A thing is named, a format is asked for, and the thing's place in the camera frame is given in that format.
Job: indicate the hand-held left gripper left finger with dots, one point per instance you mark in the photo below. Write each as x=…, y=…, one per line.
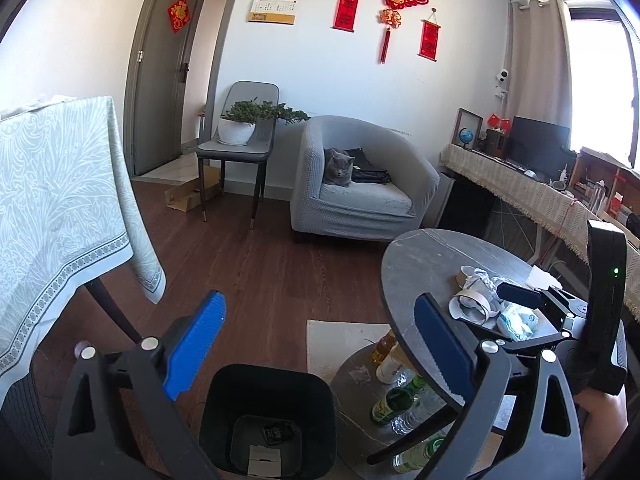
x=196, y=345

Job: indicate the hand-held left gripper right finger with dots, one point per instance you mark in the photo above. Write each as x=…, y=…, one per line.
x=440, y=345

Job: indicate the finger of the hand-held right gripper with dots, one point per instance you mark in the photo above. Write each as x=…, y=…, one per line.
x=545, y=340
x=520, y=295

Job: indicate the blue white plastic packet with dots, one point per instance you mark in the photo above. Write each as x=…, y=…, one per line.
x=517, y=322

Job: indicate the white paper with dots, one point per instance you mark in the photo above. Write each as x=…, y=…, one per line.
x=482, y=280

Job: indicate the black trash bin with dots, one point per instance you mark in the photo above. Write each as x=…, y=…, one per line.
x=267, y=400

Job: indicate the person's right forearm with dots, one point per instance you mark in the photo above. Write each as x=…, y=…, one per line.
x=602, y=430

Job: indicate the white napkin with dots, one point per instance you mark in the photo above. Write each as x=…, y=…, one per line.
x=540, y=276

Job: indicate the brown paper cup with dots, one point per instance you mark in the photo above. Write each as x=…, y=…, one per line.
x=462, y=307

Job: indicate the orange drink bottle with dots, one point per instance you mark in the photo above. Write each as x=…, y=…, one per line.
x=384, y=347

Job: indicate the clear plastic bottle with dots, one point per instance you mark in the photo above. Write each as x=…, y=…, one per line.
x=417, y=412

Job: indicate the green glass bottle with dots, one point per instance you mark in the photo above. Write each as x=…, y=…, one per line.
x=395, y=402

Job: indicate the grey round table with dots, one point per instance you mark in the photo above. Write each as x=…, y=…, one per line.
x=425, y=265

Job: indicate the small crumpled tissue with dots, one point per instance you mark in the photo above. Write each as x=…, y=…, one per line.
x=360, y=375

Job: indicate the dark wooden table leg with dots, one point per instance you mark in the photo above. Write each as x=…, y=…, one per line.
x=107, y=305

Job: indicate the green plastic bottle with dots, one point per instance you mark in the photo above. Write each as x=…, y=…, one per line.
x=417, y=455

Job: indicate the wooden shelf box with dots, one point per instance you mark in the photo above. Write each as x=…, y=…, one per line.
x=605, y=175

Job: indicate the flat cardboard box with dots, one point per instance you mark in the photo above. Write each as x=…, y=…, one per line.
x=185, y=197

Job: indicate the black monitor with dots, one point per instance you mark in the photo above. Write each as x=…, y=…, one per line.
x=537, y=142

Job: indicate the grey armchair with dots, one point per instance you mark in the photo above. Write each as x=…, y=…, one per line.
x=365, y=205

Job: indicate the small blue globe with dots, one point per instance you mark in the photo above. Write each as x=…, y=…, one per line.
x=466, y=137

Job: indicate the small red flags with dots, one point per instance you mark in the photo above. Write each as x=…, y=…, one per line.
x=499, y=121

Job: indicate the black bag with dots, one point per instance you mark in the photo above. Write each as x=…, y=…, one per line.
x=370, y=175

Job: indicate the black mesh chair back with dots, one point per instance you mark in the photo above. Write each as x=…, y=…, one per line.
x=25, y=415

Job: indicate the grey cat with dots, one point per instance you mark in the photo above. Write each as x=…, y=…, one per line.
x=339, y=170

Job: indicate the pale green patterned tablecloth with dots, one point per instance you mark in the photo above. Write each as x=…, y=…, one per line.
x=50, y=200

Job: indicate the potted plant in white pot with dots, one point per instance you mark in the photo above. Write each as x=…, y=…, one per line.
x=236, y=130

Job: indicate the beige curtain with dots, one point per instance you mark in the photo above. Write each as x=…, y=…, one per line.
x=537, y=60

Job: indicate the grey dining chair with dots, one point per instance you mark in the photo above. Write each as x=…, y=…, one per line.
x=250, y=95

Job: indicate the grey door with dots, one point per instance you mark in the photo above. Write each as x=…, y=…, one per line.
x=160, y=85

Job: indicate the red hanging scroll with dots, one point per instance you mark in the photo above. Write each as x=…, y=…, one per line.
x=346, y=12
x=429, y=40

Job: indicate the red door decoration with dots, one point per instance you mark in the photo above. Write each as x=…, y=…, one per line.
x=179, y=15

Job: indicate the wooden picture frame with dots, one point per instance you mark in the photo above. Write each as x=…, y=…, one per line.
x=462, y=120

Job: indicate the white security camera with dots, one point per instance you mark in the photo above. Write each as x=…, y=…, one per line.
x=501, y=79

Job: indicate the wall calendar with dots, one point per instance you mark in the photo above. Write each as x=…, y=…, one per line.
x=275, y=2

